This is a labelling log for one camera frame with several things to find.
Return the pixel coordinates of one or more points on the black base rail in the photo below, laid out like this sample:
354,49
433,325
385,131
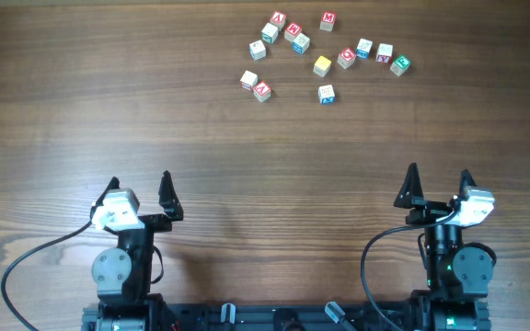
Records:
324,317

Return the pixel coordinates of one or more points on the green-sided white block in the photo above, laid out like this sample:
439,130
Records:
269,33

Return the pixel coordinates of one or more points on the red M block upright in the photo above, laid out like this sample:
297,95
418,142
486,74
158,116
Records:
327,21

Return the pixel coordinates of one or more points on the red A block top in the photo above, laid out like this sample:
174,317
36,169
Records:
278,19

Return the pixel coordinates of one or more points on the red Y block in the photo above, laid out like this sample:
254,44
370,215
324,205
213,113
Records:
384,53

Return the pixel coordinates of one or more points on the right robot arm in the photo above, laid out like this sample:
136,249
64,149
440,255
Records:
458,273

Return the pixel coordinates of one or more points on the red Q block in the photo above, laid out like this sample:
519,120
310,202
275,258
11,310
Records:
346,58

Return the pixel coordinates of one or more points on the red a block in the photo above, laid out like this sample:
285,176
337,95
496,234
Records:
278,19
262,91

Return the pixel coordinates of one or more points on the green F block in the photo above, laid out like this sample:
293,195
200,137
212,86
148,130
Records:
400,65

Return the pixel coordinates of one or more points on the blue P block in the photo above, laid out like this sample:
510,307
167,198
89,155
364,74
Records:
364,48

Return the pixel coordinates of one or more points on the blue-sided picture block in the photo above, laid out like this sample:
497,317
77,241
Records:
301,43

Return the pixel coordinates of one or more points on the yellow W block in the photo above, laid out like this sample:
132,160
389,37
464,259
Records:
322,66

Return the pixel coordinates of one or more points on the red M block tilted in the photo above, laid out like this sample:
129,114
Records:
292,30

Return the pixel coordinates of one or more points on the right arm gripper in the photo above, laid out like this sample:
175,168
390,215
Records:
428,210

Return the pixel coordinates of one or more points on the blue X block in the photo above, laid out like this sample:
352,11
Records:
326,94

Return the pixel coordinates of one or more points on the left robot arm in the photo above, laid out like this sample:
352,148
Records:
123,274

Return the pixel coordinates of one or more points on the white Z block red side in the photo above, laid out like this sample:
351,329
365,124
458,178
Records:
249,80

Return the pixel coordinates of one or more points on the white number 2 block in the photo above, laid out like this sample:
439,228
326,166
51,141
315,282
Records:
257,50

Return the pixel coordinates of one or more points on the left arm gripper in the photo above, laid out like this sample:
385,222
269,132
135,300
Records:
166,199

